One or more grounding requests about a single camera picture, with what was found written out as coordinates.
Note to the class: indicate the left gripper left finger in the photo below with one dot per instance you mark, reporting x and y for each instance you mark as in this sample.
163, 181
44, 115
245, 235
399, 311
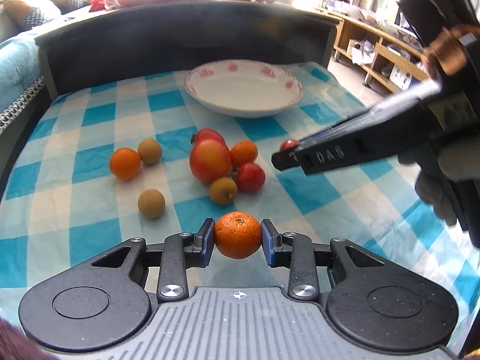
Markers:
203, 244

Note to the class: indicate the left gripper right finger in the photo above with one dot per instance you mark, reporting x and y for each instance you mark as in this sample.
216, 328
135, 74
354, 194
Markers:
271, 243

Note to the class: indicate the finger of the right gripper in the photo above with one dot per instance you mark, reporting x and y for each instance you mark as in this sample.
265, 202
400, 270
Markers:
290, 158

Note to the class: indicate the small red tomato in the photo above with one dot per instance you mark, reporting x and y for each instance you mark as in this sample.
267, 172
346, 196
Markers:
286, 145

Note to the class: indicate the mandarin orange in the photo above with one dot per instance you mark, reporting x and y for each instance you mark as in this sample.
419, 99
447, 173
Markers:
237, 235
243, 152
125, 163

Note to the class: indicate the red cherry tomato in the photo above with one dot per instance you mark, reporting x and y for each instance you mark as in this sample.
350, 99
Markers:
250, 178

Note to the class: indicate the brown longan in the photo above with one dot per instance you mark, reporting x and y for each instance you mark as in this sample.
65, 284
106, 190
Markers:
151, 203
149, 151
223, 191

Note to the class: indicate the large red apple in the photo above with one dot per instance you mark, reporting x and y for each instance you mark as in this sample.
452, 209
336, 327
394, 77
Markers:
209, 161

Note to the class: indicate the elongated red tomato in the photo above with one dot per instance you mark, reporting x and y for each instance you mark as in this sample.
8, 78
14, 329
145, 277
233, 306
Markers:
206, 134

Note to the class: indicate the right hand grey glove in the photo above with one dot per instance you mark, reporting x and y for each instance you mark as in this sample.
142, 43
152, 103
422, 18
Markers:
458, 162

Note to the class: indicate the wooden tv shelf unit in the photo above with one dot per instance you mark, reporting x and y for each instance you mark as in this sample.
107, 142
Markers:
392, 59

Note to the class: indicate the white floral plate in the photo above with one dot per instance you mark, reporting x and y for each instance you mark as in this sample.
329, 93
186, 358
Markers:
244, 88

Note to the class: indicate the blue checkered tablecloth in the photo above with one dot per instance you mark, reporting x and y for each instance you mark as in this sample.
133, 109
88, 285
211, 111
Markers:
62, 205

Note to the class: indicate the dark curved coffee table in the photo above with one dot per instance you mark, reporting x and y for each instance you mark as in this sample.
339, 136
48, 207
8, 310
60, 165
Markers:
141, 41

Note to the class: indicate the teal sofa cover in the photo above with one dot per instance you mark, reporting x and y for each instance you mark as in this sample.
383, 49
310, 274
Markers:
21, 79

